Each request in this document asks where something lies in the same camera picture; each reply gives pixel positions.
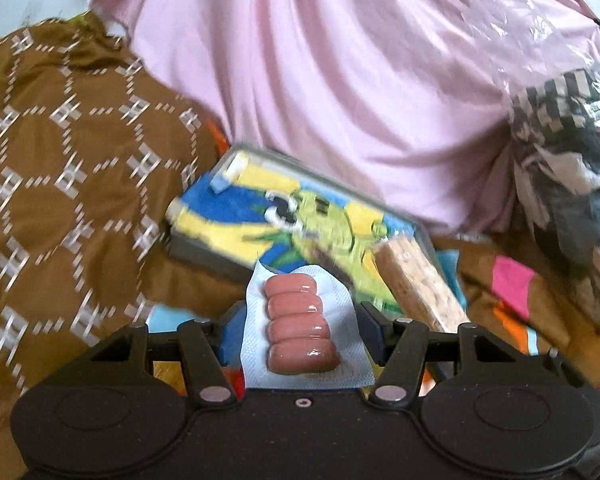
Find puffed rice bar packet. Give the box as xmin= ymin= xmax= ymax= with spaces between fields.
xmin=373 ymin=235 xmax=470 ymax=334

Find pink sausages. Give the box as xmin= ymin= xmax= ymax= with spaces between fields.
xmin=240 ymin=263 xmax=375 ymax=390

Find grey tray with drawing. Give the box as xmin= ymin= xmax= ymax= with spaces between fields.
xmin=164 ymin=142 xmax=470 ymax=380

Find brown PF patterned blanket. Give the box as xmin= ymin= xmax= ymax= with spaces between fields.
xmin=0 ymin=13 xmax=244 ymax=479

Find pink hanging sheet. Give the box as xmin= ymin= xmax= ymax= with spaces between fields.
xmin=92 ymin=0 xmax=600 ymax=232

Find plastic wrapped clothes bundle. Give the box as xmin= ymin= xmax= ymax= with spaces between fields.
xmin=459 ymin=0 xmax=600 ymax=331

